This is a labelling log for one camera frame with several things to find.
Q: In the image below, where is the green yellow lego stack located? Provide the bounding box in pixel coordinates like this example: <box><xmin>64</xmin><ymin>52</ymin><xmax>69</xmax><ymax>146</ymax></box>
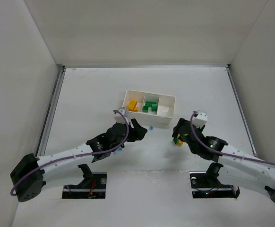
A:
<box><xmin>173</xmin><ymin>134</ymin><xmax>183</xmax><ymax>147</ymax></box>

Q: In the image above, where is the yellow curved lego brick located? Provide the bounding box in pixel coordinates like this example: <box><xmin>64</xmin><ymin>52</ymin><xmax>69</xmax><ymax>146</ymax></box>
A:
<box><xmin>127</xmin><ymin>100</ymin><xmax>138</xmax><ymax>111</ymax></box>

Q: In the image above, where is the small green lego brick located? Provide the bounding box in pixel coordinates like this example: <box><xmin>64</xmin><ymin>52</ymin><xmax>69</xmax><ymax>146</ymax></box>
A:
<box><xmin>142</xmin><ymin>105</ymin><xmax>151</xmax><ymax>113</ymax></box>

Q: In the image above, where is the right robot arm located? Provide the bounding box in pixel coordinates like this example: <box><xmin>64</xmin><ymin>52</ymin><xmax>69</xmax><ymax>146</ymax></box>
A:
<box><xmin>172</xmin><ymin>114</ymin><xmax>275</xmax><ymax>203</ymax></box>

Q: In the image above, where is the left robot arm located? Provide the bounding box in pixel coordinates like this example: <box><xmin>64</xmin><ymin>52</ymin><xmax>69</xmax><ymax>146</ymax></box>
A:
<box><xmin>10</xmin><ymin>119</ymin><xmax>147</xmax><ymax>202</ymax></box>

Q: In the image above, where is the white three-compartment plastic container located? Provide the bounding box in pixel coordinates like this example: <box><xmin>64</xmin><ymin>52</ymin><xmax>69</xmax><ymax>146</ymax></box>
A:
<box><xmin>122</xmin><ymin>90</ymin><xmax>176</xmax><ymax>128</ymax></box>

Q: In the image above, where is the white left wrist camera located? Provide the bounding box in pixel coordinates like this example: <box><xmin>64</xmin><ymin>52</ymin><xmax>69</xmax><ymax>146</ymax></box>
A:
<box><xmin>113</xmin><ymin>107</ymin><xmax>129</xmax><ymax>124</ymax></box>

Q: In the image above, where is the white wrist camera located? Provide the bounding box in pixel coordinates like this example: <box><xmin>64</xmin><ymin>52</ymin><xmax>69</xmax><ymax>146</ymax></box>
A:
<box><xmin>113</xmin><ymin>107</ymin><xmax>129</xmax><ymax>124</ymax></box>
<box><xmin>192</xmin><ymin>110</ymin><xmax>208</xmax><ymax>128</ymax></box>

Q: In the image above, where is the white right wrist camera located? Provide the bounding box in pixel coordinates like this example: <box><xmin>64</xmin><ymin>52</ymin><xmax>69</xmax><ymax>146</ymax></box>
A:
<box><xmin>192</xmin><ymin>110</ymin><xmax>208</xmax><ymax>128</ymax></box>

